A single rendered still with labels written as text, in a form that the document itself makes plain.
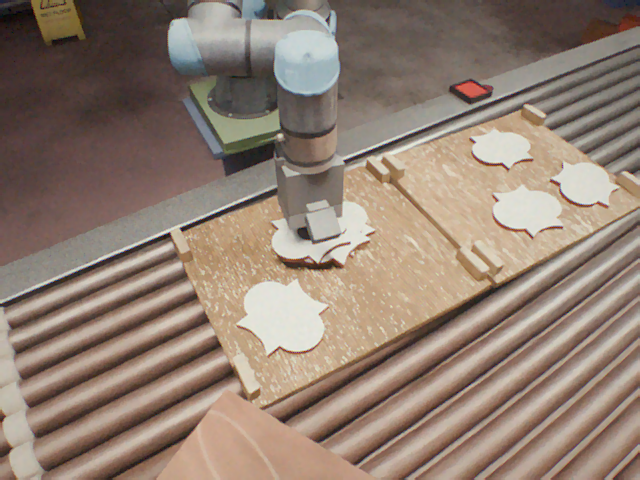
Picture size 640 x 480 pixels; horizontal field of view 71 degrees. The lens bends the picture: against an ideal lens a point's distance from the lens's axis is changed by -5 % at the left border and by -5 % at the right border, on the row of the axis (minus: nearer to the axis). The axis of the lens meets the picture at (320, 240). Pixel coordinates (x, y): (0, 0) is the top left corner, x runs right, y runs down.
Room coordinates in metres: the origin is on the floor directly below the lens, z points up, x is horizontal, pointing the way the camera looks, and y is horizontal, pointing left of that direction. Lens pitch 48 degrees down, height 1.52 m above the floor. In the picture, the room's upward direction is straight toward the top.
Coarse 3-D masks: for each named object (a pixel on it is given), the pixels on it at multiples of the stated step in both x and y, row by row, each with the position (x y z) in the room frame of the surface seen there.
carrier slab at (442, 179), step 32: (480, 128) 0.87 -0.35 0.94; (512, 128) 0.87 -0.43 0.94; (544, 128) 0.87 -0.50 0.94; (416, 160) 0.75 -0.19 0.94; (448, 160) 0.75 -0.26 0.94; (544, 160) 0.76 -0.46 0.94; (576, 160) 0.76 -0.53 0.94; (416, 192) 0.66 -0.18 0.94; (448, 192) 0.66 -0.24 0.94; (480, 192) 0.66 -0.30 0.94; (448, 224) 0.57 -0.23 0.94; (480, 224) 0.57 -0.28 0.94; (576, 224) 0.57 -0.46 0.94; (608, 224) 0.58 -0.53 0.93; (512, 256) 0.50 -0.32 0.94; (544, 256) 0.50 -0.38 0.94
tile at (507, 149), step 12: (492, 132) 0.84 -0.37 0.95; (480, 144) 0.79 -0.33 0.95; (492, 144) 0.79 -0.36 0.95; (504, 144) 0.80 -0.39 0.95; (516, 144) 0.80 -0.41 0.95; (528, 144) 0.80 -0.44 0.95; (480, 156) 0.75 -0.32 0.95; (492, 156) 0.75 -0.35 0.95; (504, 156) 0.75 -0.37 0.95; (516, 156) 0.76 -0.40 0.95; (528, 156) 0.76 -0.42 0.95; (504, 168) 0.73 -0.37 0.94
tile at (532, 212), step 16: (512, 192) 0.65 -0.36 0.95; (528, 192) 0.65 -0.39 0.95; (544, 192) 0.65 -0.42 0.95; (496, 208) 0.60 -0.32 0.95; (512, 208) 0.60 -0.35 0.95; (528, 208) 0.60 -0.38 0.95; (544, 208) 0.60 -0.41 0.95; (560, 208) 0.60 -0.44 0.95; (512, 224) 0.56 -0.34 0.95; (528, 224) 0.56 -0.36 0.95; (544, 224) 0.56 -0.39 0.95; (560, 224) 0.56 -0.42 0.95
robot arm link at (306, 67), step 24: (288, 48) 0.51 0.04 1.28; (312, 48) 0.51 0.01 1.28; (336, 48) 0.52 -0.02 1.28; (288, 72) 0.49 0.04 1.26; (312, 72) 0.49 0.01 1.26; (336, 72) 0.51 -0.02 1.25; (288, 96) 0.50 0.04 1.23; (312, 96) 0.49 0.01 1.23; (336, 96) 0.51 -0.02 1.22; (288, 120) 0.50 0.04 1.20; (312, 120) 0.49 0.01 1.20; (336, 120) 0.52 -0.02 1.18
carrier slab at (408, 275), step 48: (384, 192) 0.66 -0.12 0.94; (192, 240) 0.53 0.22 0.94; (240, 240) 0.53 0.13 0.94; (384, 240) 0.53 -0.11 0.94; (432, 240) 0.53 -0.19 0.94; (240, 288) 0.43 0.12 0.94; (336, 288) 0.43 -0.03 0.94; (384, 288) 0.43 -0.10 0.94; (432, 288) 0.43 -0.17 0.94; (480, 288) 0.43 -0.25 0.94; (240, 336) 0.35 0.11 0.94; (336, 336) 0.35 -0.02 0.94; (384, 336) 0.35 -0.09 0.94; (240, 384) 0.28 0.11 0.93; (288, 384) 0.28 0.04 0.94
